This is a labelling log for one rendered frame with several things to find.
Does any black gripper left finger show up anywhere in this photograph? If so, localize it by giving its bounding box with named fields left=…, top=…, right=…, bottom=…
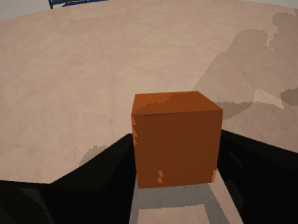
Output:
left=0, top=133, right=136, bottom=224

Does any orange block with black square face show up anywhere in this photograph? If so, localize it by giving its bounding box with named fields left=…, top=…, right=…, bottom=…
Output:
left=130, top=91, right=222, bottom=189

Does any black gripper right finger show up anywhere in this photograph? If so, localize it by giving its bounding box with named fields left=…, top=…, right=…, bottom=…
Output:
left=217, top=129, right=298, bottom=224

